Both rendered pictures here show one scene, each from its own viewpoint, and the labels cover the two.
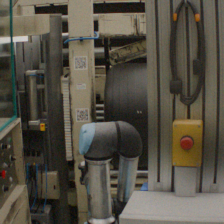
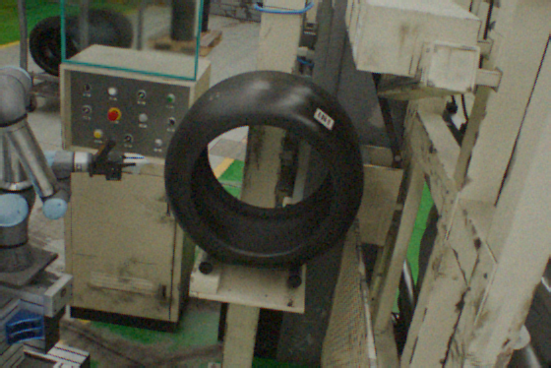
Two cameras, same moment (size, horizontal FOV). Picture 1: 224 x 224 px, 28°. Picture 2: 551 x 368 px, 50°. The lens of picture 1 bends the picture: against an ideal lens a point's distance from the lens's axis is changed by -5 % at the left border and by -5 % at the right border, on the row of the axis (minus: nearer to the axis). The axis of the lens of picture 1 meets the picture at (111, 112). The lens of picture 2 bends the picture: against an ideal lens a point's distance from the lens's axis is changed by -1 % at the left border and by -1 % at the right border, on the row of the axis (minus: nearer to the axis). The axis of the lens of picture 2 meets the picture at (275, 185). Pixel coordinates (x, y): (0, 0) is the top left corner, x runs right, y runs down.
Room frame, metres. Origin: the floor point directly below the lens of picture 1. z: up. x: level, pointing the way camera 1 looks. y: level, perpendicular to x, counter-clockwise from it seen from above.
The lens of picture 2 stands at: (2.48, -1.83, 1.94)
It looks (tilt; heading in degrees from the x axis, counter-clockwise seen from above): 25 degrees down; 86
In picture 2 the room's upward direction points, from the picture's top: 8 degrees clockwise
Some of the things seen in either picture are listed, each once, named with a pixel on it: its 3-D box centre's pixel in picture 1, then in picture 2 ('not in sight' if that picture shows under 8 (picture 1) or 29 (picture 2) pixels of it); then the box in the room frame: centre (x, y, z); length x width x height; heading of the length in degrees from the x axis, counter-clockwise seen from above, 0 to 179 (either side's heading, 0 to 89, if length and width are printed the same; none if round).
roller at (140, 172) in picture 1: (130, 172); (214, 240); (2.42, -0.10, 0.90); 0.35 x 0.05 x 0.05; 86
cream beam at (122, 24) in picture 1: (148, 24); (398, 23); (2.84, -0.25, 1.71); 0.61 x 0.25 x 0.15; 86
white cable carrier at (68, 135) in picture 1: (68, 119); not in sight; (2.53, 0.24, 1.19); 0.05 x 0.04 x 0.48; 176
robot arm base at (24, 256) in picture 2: not in sight; (11, 248); (1.73, -0.08, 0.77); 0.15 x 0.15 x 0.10
